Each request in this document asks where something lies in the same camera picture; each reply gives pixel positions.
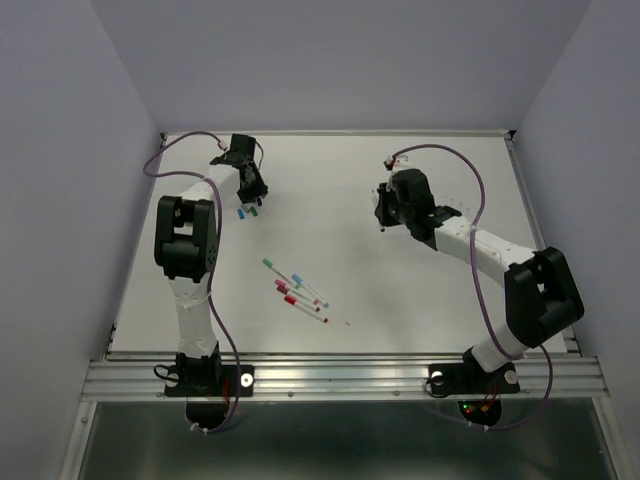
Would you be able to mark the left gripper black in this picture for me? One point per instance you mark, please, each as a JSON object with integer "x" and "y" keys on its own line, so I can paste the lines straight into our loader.
{"x": 259, "y": 190}

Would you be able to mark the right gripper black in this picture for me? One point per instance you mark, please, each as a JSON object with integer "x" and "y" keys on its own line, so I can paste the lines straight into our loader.
{"x": 384, "y": 195}

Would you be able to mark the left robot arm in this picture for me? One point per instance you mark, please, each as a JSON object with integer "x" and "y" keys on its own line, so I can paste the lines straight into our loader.
{"x": 186, "y": 247}

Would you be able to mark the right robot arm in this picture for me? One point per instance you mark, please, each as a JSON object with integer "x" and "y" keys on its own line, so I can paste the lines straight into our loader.
{"x": 541, "y": 296}

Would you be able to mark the pink capped pen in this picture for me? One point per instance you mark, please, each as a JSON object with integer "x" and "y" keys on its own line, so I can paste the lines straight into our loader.
{"x": 295, "y": 291}

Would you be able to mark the maroon capped pen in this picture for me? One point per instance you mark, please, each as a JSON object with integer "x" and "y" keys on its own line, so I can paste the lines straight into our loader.
{"x": 317, "y": 308}

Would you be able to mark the red capped pen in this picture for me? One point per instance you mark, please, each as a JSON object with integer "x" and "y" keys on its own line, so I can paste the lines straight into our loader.
{"x": 308, "y": 311}

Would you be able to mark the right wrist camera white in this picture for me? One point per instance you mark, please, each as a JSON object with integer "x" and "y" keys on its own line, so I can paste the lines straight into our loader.
{"x": 397, "y": 163}

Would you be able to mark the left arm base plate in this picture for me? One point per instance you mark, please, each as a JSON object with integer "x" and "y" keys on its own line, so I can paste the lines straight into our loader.
{"x": 211, "y": 395}

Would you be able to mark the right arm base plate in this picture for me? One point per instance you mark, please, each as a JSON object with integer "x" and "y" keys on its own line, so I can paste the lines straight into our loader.
{"x": 480, "y": 391}

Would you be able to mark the aluminium frame rail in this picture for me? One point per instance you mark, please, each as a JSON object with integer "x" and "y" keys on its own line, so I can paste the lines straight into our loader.
{"x": 283, "y": 378}

